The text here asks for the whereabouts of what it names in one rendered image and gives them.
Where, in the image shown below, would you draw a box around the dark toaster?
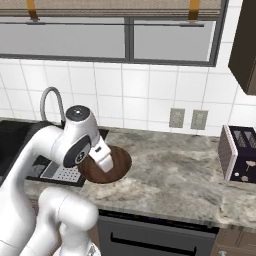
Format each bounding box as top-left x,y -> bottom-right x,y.
217,125 -> 256,184

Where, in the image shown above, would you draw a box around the black kitchen sink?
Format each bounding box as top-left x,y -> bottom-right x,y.
0,119 -> 110,188

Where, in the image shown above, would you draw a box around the brown wooden bowl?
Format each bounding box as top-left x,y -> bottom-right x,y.
78,145 -> 133,184

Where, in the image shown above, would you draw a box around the grey framed window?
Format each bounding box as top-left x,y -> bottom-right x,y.
0,0 -> 230,68

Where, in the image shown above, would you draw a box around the grey curved tap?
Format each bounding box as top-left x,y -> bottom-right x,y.
39,86 -> 67,128

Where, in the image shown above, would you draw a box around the brown base cupboard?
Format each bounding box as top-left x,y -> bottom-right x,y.
209,226 -> 256,256

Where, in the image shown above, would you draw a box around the black dishwasher handle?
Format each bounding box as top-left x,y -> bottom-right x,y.
110,232 -> 198,256

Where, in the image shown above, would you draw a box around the dark grey dishwasher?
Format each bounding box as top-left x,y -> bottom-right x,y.
96,209 -> 220,256

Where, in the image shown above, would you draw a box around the grey wall socket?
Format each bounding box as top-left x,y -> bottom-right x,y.
190,109 -> 209,131
168,107 -> 186,129

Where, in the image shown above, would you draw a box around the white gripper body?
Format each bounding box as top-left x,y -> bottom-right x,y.
94,143 -> 113,174

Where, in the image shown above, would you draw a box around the dark brown wall cupboard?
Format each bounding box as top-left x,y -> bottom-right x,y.
228,0 -> 256,96

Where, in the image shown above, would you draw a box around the beige window blind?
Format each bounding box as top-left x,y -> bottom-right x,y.
0,0 -> 222,20

